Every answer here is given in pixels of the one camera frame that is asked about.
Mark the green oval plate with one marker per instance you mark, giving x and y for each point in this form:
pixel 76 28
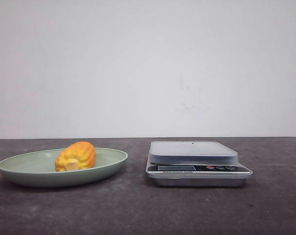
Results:
pixel 37 169

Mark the yellow corn cob piece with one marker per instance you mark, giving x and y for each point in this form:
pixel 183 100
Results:
pixel 77 156

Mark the silver digital kitchen scale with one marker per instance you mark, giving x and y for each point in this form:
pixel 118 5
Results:
pixel 195 164

